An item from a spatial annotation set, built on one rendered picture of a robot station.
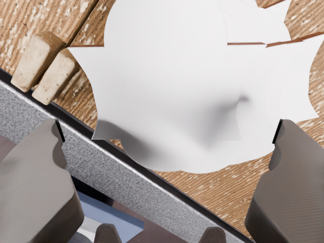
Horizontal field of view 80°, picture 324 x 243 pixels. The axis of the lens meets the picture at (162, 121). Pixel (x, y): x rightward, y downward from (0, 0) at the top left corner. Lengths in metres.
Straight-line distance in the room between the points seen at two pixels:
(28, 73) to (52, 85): 0.02
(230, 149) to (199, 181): 0.11
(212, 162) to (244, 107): 0.06
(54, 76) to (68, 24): 0.05
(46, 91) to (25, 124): 0.11
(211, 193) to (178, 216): 0.11
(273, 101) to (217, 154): 0.07
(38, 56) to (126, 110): 0.09
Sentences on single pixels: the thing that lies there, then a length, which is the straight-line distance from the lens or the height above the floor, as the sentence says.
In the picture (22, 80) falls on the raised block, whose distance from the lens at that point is 0.22.
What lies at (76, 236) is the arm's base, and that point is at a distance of 0.52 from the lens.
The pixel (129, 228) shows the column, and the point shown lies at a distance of 0.54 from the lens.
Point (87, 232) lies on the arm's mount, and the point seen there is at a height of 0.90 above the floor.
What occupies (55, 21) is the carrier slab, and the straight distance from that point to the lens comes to 0.22.
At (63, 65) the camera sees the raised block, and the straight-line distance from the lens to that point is 0.20.
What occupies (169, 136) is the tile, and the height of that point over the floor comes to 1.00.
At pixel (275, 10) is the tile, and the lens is 0.20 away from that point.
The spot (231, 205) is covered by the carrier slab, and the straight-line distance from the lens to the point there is 0.34.
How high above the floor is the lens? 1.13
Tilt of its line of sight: 58 degrees down
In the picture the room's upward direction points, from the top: 175 degrees counter-clockwise
